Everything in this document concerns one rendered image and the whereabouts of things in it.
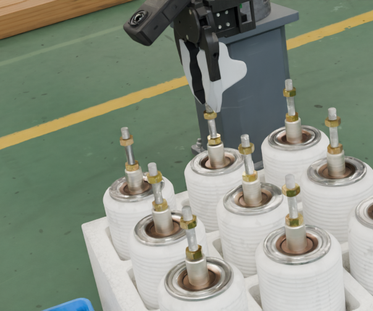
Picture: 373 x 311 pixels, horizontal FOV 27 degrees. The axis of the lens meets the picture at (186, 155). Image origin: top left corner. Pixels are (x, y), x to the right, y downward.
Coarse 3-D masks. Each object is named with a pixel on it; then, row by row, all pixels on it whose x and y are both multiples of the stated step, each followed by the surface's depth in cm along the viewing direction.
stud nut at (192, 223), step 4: (196, 216) 80; (180, 220) 80; (184, 220) 80; (192, 220) 79; (196, 220) 80; (180, 224) 80; (184, 224) 79; (188, 224) 79; (192, 224) 79; (196, 224) 80; (184, 228) 80; (188, 228) 79
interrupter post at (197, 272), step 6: (186, 258) 82; (204, 258) 82; (186, 264) 82; (192, 264) 81; (198, 264) 81; (204, 264) 82; (192, 270) 82; (198, 270) 82; (204, 270) 82; (192, 276) 82; (198, 276) 82; (204, 276) 82; (192, 282) 83; (198, 282) 82; (204, 282) 83
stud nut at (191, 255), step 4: (188, 248) 82; (200, 248) 81; (188, 252) 81; (192, 252) 81; (196, 252) 81; (200, 252) 81; (188, 256) 81; (192, 256) 81; (196, 256) 81; (200, 256) 81
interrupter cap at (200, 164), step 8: (224, 152) 108; (232, 152) 108; (192, 160) 107; (200, 160) 107; (208, 160) 108; (232, 160) 106; (240, 160) 105; (192, 168) 105; (200, 168) 105; (208, 168) 105; (216, 168) 105; (224, 168) 104; (232, 168) 104
